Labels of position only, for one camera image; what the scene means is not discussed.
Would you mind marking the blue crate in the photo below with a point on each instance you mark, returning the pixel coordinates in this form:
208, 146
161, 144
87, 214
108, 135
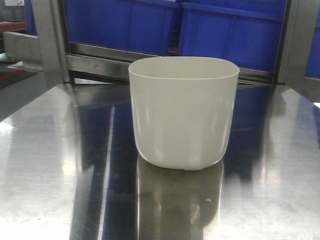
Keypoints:
29, 18
144, 26
245, 32
313, 66

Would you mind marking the blue crate far left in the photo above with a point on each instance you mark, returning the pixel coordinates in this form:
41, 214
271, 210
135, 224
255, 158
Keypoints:
29, 18

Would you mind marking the steel shelf rack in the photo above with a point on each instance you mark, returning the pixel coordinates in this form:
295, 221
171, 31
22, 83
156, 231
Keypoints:
61, 61

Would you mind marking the white plastic bin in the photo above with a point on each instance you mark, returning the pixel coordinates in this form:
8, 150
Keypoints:
182, 109

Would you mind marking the blue crate far right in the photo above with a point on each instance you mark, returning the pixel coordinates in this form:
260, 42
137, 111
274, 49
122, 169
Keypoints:
313, 66

